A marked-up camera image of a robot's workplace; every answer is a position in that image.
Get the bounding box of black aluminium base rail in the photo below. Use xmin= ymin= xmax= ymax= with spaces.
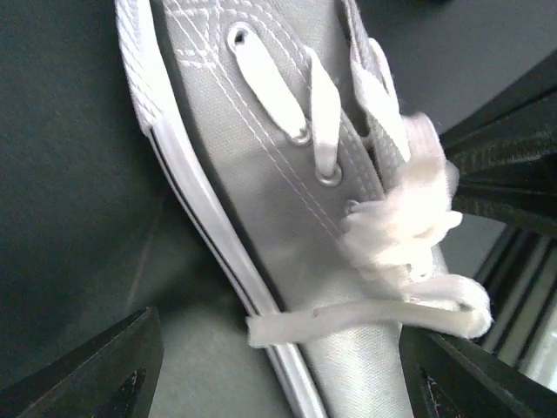
xmin=475 ymin=226 xmax=556 ymax=385

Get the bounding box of grey sneaker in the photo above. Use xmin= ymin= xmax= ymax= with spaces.
xmin=115 ymin=1 xmax=493 ymax=417

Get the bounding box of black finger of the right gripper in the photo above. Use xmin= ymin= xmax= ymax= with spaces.
xmin=441 ymin=53 xmax=556 ymax=237

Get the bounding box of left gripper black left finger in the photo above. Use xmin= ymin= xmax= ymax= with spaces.
xmin=1 ymin=307 xmax=164 ymax=417

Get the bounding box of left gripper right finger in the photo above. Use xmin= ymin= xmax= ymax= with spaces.
xmin=399 ymin=327 xmax=556 ymax=417

